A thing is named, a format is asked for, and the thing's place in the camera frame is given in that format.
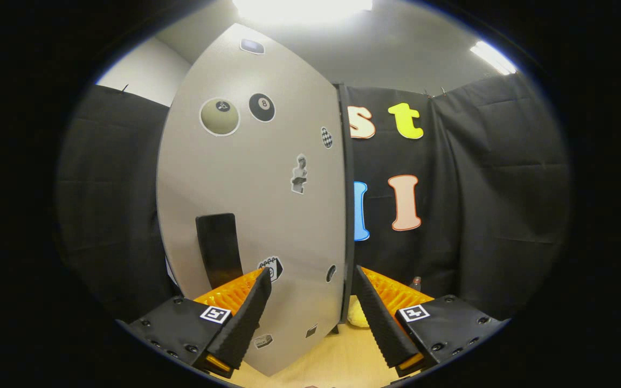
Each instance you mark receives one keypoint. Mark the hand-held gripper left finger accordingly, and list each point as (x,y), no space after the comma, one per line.
(243,323)

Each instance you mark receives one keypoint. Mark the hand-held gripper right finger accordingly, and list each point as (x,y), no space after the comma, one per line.
(383,323)

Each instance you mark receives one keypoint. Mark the grey shoe cabinet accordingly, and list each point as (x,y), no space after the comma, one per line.
(347,215)

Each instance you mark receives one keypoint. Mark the yellow round object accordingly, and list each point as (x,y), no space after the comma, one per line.
(358,315)

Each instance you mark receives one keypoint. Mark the small red-capped bottle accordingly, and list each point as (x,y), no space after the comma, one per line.
(415,282)

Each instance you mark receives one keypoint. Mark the black backdrop cloth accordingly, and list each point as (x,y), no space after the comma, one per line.
(494,188)

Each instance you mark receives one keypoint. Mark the long ceiling light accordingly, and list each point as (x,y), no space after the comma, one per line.
(492,57)

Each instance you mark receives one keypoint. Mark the large ceiling light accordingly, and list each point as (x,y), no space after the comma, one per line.
(302,8)

